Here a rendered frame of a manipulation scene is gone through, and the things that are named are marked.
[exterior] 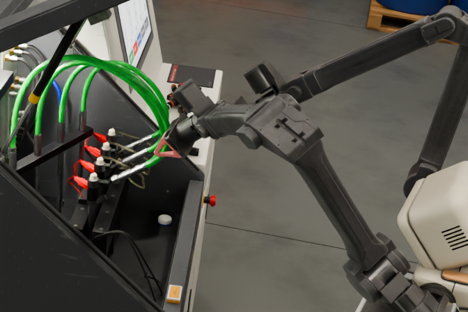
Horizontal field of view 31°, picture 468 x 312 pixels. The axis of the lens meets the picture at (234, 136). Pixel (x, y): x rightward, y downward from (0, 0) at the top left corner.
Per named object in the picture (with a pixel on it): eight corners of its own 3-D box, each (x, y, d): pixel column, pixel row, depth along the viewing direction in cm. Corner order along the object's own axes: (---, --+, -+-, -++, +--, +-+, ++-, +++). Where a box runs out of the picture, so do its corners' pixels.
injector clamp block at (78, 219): (104, 281, 218) (107, 232, 211) (65, 276, 218) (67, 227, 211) (127, 209, 248) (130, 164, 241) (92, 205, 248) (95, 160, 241)
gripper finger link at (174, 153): (142, 150, 202) (168, 134, 196) (153, 132, 207) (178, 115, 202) (161, 169, 204) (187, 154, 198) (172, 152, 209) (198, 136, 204)
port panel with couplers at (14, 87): (14, 149, 227) (14, 40, 213) (1, 147, 227) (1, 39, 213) (28, 127, 239) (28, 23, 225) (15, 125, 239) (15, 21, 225)
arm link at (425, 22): (458, 35, 180) (465, 24, 190) (447, 11, 179) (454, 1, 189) (287, 110, 200) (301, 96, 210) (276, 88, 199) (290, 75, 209)
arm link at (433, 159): (499, 30, 177) (503, 19, 186) (436, 10, 180) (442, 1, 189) (430, 211, 196) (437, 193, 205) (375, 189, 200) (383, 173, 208)
